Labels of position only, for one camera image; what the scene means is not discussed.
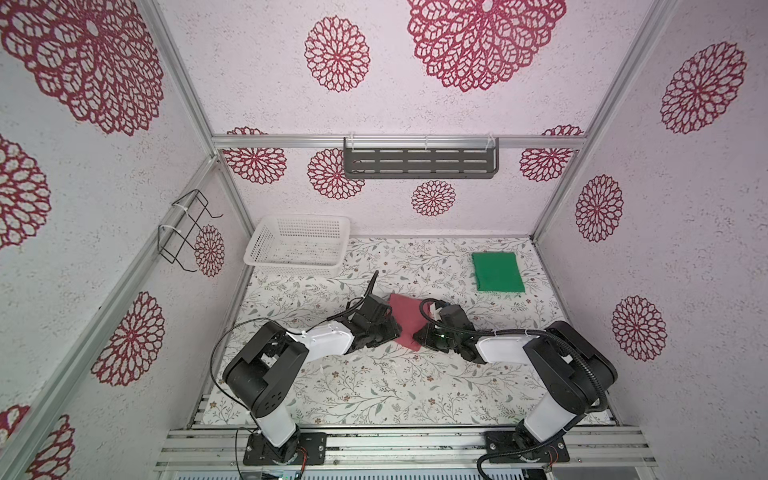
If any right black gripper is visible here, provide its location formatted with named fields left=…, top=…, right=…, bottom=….
left=411, top=322, right=460, bottom=352

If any pink red tank top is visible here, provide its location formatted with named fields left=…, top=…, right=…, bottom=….
left=388, top=293, right=427, bottom=352

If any green tank top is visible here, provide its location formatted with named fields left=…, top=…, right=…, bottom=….
left=472, top=252, right=525, bottom=293

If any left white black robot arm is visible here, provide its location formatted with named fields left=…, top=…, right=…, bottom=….
left=222, top=294, right=402, bottom=449

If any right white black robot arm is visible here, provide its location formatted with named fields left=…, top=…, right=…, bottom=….
left=413, top=299, right=618, bottom=449

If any white plastic laundry basket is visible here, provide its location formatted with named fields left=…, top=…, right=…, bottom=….
left=243, top=214, right=351, bottom=277

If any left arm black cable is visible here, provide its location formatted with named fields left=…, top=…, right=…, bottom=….
left=208, top=269, right=380, bottom=480

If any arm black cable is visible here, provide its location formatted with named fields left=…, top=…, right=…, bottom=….
left=208, top=269, right=380, bottom=480
left=418, top=298, right=610, bottom=480

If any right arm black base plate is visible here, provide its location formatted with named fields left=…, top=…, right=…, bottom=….
left=484, top=428, right=570, bottom=465

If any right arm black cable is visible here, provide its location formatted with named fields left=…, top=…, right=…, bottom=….
left=418, top=298, right=610, bottom=480

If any dark grey wall shelf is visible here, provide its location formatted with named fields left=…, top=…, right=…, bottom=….
left=342, top=138, right=500, bottom=180

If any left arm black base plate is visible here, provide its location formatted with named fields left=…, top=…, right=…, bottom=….
left=243, top=431, right=328, bottom=467

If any black wire wall rack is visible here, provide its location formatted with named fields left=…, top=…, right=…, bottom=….
left=155, top=189, right=222, bottom=273

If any aluminium front rail frame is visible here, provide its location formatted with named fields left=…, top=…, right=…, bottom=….
left=152, top=425, right=657, bottom=473

